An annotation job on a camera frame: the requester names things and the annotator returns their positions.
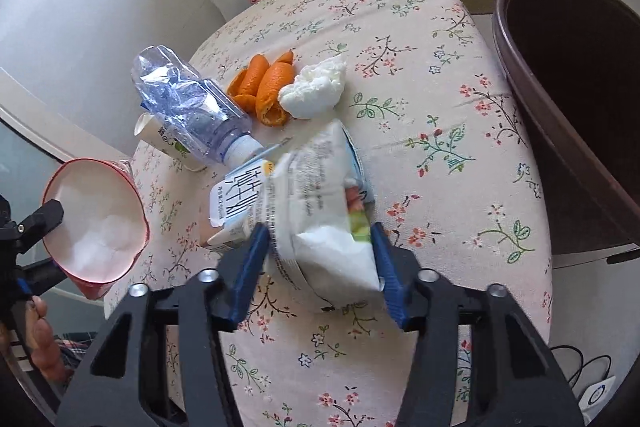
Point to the brown plastic bin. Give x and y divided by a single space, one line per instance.
550 132

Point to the person's left hand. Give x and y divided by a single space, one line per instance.
45 347

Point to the white drink carton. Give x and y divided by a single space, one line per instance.
240 202

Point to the floral tablecloth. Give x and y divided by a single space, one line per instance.
425 82

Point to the red paper cup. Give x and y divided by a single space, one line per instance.
95 227

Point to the plaid clothing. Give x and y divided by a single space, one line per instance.
75 352

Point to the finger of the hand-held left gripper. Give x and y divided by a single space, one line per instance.
42 215
42 276

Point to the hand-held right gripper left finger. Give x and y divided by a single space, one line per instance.
250 267

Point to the white tissue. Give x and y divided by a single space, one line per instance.
312 92

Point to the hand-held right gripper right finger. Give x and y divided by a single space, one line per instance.
387 272

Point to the small paper cup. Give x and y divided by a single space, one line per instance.
155 134

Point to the white snack packet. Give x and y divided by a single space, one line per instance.
330 252

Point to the crushed clear plastic bottle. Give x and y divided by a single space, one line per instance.
190 107

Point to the white charger device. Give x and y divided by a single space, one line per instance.
597 394

